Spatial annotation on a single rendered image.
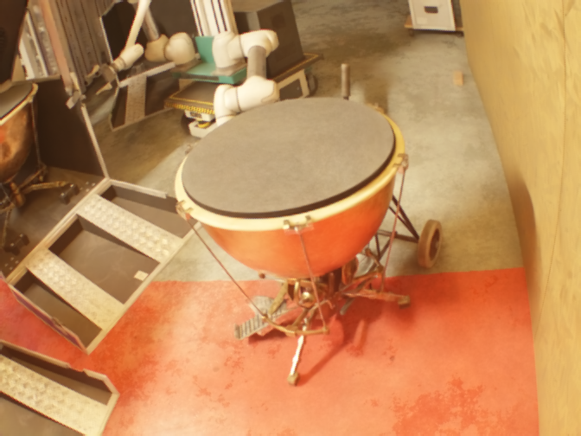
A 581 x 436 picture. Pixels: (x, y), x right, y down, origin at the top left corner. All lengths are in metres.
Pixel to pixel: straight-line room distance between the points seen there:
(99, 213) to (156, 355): 1.10
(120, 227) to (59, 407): 1.21
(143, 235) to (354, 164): 1.58
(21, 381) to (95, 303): 0.66
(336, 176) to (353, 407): 0.84
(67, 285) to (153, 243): 0.57
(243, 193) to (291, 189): 0.13
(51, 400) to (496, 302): 1.97
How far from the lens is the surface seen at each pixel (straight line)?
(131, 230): 2.95
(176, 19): 5.98
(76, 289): 2.77
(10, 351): 2.73
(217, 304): 2.43
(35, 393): 2.41
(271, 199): 1.48
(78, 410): 2.28
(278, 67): 3.59
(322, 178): 1.52
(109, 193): 3.39
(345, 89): 2.00
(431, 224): 2.27
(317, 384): 2.03
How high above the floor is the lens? 1.64
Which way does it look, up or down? 38 degrees down
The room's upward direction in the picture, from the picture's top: 14 degrees counter-clockwise
